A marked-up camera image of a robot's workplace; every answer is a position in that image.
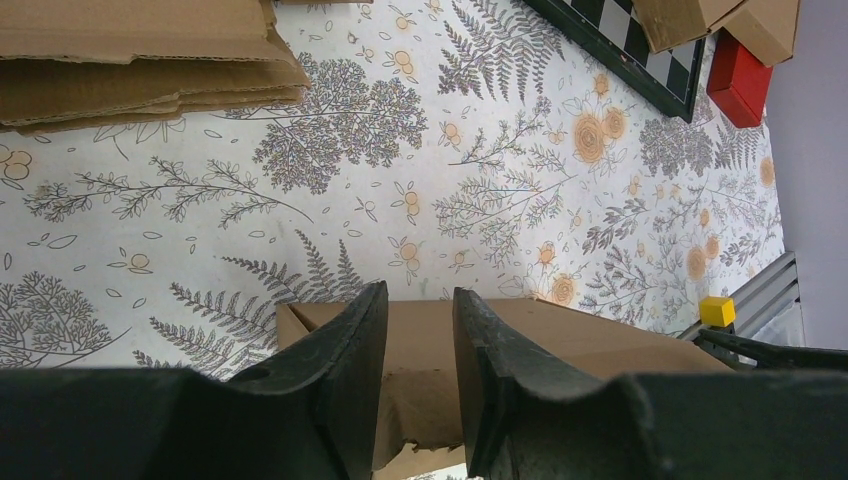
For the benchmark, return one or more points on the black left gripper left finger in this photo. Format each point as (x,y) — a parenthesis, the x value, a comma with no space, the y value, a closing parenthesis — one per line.
(306,412)

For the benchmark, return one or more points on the floral patterned table mat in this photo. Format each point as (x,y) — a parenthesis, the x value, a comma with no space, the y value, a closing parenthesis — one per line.
(440,145)

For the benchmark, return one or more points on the brown cardboard box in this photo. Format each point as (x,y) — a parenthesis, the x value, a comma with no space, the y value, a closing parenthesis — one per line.
(419,426)

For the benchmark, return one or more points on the stack of flat cardboard sheets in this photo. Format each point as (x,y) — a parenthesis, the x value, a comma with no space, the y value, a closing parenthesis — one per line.
(74,64)

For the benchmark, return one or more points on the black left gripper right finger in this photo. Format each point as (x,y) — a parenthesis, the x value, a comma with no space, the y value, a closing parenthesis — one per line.
(527,414)

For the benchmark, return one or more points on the aluminium rail frame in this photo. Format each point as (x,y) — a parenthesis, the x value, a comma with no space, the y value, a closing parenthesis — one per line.
(768,306)

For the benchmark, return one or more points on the yellow block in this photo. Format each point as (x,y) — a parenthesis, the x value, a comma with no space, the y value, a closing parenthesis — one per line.
(717,312)

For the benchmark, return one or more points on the folded cardboard box front right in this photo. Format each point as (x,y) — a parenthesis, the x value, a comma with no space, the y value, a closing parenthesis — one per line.
(766,28)

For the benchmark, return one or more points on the folded cardboard box front centre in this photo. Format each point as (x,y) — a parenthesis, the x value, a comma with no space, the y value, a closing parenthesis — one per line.
(668,24)

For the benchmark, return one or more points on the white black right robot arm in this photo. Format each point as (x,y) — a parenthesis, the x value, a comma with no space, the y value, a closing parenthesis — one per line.
(723,346)

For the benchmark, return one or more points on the red box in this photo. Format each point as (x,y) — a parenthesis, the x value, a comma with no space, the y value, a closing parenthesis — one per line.
(738,82)

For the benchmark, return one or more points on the black white checkerboard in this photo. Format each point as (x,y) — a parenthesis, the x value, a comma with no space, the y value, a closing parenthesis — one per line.
(610,32)

